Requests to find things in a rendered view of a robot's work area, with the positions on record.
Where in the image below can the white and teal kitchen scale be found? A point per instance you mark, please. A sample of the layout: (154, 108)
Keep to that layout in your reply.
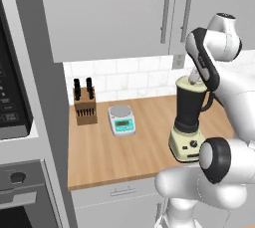
(121, 120)

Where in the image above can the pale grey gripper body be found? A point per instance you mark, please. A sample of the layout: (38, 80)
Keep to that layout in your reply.
(194, 76)

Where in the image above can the wide grey cupboard door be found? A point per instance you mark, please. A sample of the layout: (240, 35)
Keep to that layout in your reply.
(106, 13)

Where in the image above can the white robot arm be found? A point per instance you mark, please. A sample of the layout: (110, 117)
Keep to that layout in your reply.
(239, 106)

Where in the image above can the cream and black blender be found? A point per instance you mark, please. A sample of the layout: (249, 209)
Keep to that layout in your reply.
(188, 112)

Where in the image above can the black oven knob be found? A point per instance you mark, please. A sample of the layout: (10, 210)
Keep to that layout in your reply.
(17, 177)

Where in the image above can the grey base cupboard door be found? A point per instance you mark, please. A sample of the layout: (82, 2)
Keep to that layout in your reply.
(116, 217)

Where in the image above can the grey built-in oven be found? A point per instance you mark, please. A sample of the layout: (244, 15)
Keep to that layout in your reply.
(23, 198)

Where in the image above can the grey drawer front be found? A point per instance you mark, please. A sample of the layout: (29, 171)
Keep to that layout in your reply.
(99, 193)

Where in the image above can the grey tall appliance cabinet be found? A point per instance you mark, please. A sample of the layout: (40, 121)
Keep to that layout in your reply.
(46, 106)

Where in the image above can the black microwave oven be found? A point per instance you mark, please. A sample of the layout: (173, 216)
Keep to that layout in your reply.
(10, 82)

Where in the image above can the grey wall socket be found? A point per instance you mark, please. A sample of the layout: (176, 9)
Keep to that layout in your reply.
(178, 61)

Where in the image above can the wooden knife block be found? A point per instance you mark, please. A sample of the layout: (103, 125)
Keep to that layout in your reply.
(86, 112)

